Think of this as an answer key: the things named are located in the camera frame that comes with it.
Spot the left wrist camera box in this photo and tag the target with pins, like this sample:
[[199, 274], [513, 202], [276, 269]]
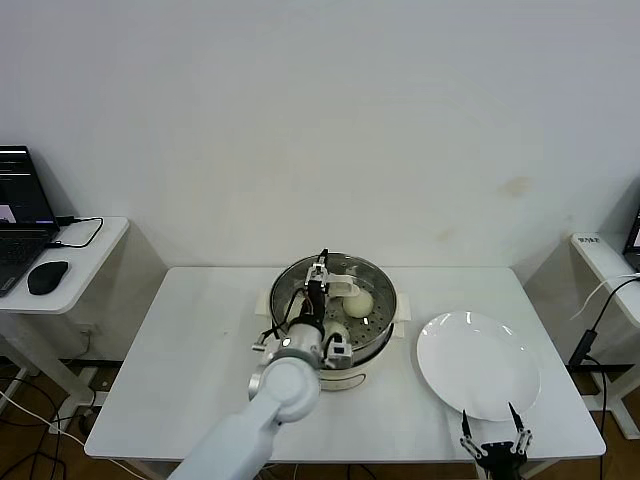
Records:
[[340, 350]]

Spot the white side table with mouse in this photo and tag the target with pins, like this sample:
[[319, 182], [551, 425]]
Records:
[[95, 260]]

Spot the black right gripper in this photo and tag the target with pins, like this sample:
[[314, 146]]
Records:
[[500, 457]]

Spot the white steamed baozi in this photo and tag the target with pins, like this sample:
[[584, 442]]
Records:
[[336, 330], [358, 303]]

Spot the black laptop with pink windows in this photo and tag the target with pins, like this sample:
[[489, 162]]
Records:
[[634, 245]]

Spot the black computer mouse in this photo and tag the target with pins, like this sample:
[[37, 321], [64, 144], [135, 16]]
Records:
[[47, 276]]

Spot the perforated steel steamer basket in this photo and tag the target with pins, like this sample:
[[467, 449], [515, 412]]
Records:
[[403, 306]]

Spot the white side table with label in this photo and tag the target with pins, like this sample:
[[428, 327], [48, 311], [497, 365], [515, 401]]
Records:
[[607, 260]]

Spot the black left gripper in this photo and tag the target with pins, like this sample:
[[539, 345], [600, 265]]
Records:
[[315, 300]]

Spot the white rectangular table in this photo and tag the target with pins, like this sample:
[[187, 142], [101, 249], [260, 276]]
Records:
[[210, 300]]

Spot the printed label sticker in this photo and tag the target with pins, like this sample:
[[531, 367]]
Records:
[[589, 240]]

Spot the white wall socket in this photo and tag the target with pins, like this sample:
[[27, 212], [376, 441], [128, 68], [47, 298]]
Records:
[[87, 331]]

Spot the black laptop with terminal window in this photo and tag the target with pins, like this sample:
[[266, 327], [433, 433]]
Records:
[[20, 240]]

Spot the white round plate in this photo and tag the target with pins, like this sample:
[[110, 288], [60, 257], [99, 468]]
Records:
[[475, 360]]

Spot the cream electric pot base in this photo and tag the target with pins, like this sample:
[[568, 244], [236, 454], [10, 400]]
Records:
[[350, 377]]

